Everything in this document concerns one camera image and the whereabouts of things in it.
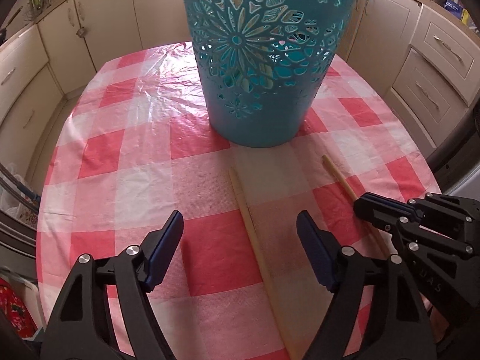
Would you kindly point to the cream drawer cabinet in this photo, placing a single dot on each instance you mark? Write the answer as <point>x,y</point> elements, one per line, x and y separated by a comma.
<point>421,60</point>

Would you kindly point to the teal perforated plastic basket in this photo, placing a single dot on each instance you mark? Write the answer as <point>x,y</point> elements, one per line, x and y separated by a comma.
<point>261,62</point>

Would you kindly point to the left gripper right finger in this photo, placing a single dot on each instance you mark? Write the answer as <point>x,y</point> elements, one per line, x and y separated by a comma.
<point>398,326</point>

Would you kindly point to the bamboo chopstick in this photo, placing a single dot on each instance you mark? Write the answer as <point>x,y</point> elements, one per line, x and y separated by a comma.
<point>262,264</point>
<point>330,167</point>

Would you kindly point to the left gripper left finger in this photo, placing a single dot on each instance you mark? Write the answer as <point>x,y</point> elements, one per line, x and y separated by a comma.
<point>80,325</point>

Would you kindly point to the cream corner cabinets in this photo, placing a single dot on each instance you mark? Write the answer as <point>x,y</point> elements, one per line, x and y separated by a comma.
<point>54,58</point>

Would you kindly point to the red white checkered tablecloth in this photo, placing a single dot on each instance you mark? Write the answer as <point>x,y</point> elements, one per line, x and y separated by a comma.
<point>138,146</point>

